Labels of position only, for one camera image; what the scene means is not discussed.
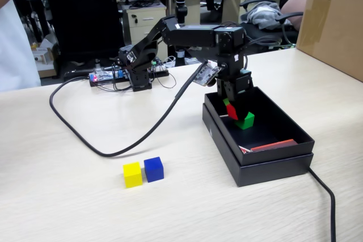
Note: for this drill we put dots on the black office chair with armrests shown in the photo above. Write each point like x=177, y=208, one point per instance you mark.
x=266, y=36

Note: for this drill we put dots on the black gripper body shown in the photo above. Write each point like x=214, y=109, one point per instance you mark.
x=242, y=82

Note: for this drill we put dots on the controller board with red LED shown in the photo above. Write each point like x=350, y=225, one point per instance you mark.
x=99, y=77

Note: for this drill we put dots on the person in white shirt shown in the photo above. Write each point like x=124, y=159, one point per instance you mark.
x=14, y=40

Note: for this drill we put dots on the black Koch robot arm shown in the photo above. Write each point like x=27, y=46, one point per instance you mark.
x=193, y=38

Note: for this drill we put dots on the beige drawer cabinet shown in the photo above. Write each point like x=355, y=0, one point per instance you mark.
x=141, y=23

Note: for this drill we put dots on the tall black office chair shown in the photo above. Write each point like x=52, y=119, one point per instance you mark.
x=82, y=12

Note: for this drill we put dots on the black box tray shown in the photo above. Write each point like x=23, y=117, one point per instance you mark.
x=278, y=154

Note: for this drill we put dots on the red wooden cube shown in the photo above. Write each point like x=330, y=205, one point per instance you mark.
x=232, y=113

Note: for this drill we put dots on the blue wooden cube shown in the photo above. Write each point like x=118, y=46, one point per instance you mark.
x=153, y=171

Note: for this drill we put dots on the yellow wooden cube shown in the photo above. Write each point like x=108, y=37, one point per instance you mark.
x=132, y=176

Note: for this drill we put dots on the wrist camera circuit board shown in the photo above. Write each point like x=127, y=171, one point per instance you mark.
x=205, y=74

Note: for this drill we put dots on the black open box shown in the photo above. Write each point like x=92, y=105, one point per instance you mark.
x=272, y=172

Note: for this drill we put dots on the green wooden cube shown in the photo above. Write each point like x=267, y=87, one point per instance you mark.
x=246, y=123

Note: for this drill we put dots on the large cardboard box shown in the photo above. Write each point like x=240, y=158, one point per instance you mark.
x=334, y=32

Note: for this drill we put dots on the white product box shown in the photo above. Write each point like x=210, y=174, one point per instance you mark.
x=41, y=58

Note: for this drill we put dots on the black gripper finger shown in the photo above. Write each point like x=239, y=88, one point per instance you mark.
x=226, y=101
x=241, y=106

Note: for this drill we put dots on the grey crumpled clothing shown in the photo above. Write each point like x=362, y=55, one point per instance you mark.
x=266, y=15

